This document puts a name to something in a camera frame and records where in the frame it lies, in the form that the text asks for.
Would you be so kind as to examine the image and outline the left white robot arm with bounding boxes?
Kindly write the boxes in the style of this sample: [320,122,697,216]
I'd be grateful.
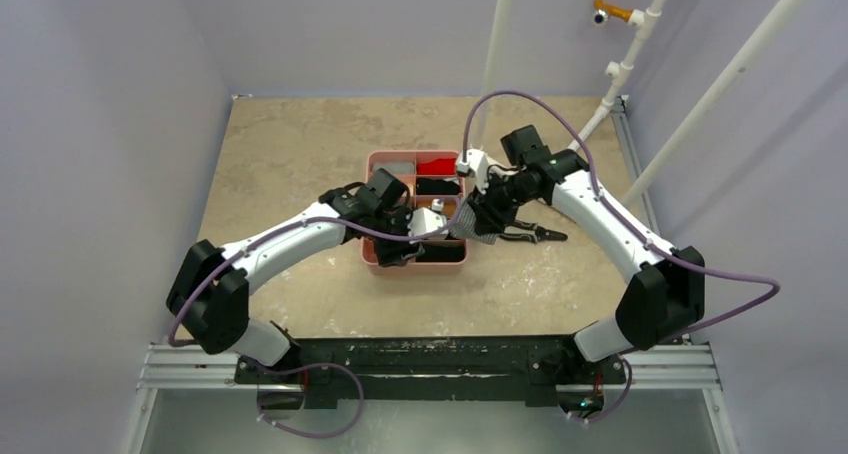
[166,169,429,383]

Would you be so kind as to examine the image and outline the white pvc pipe frame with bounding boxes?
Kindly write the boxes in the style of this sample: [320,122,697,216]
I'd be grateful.
[480,0,807,204]

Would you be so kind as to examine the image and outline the grey striped underwear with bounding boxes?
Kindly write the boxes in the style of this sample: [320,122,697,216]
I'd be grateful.
[448,200,499,245]

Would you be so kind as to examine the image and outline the aluminium rail frame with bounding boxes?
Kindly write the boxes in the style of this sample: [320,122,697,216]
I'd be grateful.
[122,95,740,454]

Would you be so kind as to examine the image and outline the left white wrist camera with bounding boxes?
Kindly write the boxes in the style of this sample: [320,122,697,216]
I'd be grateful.
[408,198,449,240]

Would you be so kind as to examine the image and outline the black handled pliers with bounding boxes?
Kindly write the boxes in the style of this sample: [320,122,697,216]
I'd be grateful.
[499,220,569,244]

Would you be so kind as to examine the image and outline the red rolled garment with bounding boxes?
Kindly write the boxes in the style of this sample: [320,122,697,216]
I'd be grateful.
[416,157,456,176]

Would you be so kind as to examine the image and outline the black rolled garment upper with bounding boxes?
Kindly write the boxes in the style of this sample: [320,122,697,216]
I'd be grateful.
[415,177,462,196]

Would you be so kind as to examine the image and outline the orange mounted camera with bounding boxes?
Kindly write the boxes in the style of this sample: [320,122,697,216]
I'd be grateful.
[592,0,633,26]

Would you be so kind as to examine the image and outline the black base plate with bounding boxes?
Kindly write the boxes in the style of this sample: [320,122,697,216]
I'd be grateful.
[235,335,627,411]

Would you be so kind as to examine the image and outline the black underwear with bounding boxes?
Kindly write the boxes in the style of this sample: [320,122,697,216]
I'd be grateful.
[415,244,466,264]

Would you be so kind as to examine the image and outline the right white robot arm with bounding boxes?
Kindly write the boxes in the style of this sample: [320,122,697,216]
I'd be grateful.
[451,125,705,381]

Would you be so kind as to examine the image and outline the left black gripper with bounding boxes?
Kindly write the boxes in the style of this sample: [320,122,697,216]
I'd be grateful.
[368,207,424,266]

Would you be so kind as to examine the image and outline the grey rolled garment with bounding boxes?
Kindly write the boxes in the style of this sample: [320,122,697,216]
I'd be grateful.
[371,161,416,176]

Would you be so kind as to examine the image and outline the pink divided organizer tray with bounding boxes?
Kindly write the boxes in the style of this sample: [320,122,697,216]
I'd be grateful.
[360,150,469,277]

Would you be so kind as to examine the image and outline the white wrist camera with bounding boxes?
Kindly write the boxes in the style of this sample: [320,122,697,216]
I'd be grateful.
[408,198,449,240]
[455,149,494,194]

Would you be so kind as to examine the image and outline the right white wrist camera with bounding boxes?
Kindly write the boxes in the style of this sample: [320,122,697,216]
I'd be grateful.
[455,149,494,194]

